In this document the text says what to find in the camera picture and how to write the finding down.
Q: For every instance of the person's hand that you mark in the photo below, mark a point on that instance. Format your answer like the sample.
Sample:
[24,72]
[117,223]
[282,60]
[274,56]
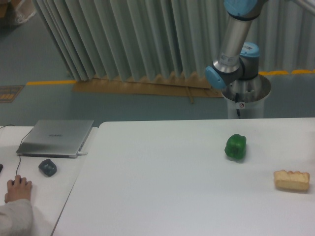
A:
[18,191]

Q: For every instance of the black computer mouse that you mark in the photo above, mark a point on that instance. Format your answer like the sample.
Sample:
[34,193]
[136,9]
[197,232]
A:
[17,179]

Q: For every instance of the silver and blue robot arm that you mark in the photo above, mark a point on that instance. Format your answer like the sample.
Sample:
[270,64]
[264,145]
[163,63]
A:
[233,44]

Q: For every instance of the white sleeved forearm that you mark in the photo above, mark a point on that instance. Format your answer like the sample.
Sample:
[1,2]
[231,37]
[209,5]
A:
[16,218]

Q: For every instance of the green bell pepper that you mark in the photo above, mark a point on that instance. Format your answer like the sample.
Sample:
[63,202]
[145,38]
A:
[236,147]

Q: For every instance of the silver closed laptop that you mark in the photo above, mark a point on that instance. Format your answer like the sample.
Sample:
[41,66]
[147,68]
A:
[56,138]

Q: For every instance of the pale green folding curtain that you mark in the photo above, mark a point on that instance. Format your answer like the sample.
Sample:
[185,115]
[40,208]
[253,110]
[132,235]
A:
[132,39]

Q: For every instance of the cardboard box with plastic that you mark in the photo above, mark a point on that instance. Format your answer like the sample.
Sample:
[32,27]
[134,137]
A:
[16,12]

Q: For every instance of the brown cardboard sheet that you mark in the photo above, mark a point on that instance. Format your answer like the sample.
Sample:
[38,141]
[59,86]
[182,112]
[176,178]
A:
[191,87]

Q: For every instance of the slice of bread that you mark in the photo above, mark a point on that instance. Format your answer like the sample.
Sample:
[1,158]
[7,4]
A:
[289,180]

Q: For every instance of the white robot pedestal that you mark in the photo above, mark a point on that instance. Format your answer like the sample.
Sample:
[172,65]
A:
[245,98]

